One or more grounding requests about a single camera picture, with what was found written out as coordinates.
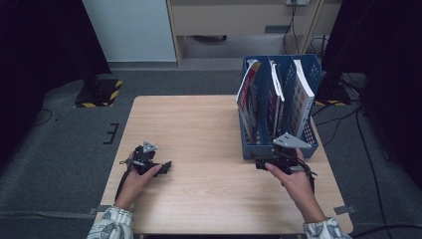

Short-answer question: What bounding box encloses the black stand base striped tape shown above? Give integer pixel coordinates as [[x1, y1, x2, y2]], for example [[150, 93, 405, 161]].
[[73, 63, 123, 109], [315, 71, 352, 107]]

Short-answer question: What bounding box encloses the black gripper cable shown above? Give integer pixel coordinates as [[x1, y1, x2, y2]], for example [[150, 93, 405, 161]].
[[297, 158, 318, 195]]

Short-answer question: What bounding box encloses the wooden cabinet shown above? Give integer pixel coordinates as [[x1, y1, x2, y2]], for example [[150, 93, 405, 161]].
[[165, 0, 344, 68]]

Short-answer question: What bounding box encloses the black gripper strap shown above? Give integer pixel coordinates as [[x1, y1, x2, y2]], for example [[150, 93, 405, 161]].
[[113, 158, 138, 202]]

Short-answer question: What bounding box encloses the grey tape piece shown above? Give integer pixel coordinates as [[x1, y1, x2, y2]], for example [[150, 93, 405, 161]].
[[332, 204, 357, 216], [89, 204, 112, 215]]

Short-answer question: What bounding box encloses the person's left hand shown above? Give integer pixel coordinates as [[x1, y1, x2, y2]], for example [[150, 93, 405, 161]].
[[113, 150, 163, 211]]

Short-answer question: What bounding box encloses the person's right hand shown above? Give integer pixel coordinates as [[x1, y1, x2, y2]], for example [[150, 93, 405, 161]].
[[264, 162, 318, 204]]

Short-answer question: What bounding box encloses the black curtain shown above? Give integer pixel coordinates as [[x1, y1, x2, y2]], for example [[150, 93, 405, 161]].
[[319, 0, 422, 182], [0, 0, 112, 167]]

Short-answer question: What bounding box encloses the white panel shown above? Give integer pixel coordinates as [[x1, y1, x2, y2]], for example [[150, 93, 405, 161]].
[[82, 0, 177, 63]]

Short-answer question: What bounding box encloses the white book with picture grid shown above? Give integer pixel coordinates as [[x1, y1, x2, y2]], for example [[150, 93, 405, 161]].
[[288, 59, 316, 138]]

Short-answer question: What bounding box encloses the red and white book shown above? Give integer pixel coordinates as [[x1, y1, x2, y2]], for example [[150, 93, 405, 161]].
[[235, 59, 263, 144]]

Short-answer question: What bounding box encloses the blue plastic file rack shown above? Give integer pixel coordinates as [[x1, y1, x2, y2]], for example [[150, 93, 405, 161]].
[[237, 54, 322, 160]]

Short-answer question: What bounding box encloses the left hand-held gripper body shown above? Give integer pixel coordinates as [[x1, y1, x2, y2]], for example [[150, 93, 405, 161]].
[[131, 140, 164, 176]]

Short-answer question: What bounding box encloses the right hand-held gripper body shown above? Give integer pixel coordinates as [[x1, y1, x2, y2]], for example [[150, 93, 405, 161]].
[[269, 131, 314, 176]]

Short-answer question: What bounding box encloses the black power cable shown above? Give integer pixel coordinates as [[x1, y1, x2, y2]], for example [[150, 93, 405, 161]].
[[282, 3, 301, 56]]

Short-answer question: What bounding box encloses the coiled black cable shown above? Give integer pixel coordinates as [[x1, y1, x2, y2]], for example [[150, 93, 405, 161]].
[[310, 34, 330, 61]]

